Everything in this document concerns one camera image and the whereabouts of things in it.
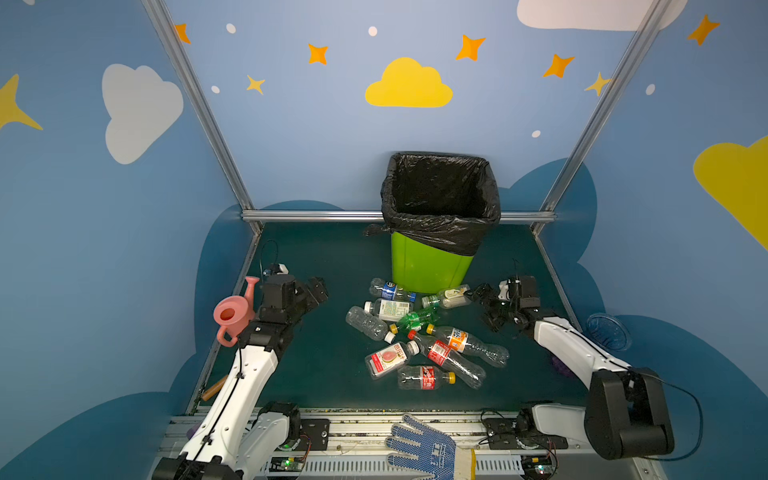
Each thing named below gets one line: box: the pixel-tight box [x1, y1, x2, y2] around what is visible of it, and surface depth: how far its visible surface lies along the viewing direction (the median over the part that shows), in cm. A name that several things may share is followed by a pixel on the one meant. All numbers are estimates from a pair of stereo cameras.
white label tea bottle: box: [364, 298, 411, 322], surface depth 95 cm
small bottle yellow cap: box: [397, 365, 457, 390], surface depth 82 cm
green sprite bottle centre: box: [398, 303, 441, 332], surface depth 92 cm
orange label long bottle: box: [426, 323, 510, 367], surface depth 88 cm
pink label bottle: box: [365, 340, 421, 379], surface depth 86 cm
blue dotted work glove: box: [385, 414, 477, 480], surface depth 73 cm
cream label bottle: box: [421, 284, 472, 309], surface depth 98 cm
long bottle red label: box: [407, 329, 487, 389], surface depth 85 cm
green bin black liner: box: [363, 152, 502, 294], surface depth 89 cm
